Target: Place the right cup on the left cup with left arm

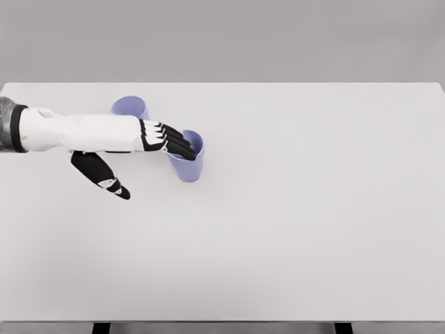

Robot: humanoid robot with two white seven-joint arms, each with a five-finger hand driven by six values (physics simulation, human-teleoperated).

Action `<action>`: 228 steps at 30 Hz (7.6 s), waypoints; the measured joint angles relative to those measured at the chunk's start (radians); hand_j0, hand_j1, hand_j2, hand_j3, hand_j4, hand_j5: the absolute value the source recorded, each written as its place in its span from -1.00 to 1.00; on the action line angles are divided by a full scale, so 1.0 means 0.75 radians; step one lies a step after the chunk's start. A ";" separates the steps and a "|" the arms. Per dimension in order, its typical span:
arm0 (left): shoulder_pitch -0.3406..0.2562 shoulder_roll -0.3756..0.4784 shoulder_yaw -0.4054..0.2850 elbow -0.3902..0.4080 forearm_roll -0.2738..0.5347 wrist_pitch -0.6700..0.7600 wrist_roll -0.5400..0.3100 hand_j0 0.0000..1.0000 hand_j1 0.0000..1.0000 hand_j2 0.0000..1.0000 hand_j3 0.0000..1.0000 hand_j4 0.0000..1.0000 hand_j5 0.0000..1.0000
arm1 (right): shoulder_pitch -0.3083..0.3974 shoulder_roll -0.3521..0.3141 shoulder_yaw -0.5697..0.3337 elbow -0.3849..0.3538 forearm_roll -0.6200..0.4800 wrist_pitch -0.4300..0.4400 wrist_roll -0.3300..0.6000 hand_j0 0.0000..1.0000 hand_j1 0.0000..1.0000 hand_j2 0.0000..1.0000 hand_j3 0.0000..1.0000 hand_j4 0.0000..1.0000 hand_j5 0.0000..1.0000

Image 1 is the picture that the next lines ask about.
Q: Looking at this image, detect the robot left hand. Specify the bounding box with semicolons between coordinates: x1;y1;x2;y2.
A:
64;113;197;201

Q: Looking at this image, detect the lavender plastic cup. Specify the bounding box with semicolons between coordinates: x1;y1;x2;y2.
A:
165;129;206;183
110;95;152;121

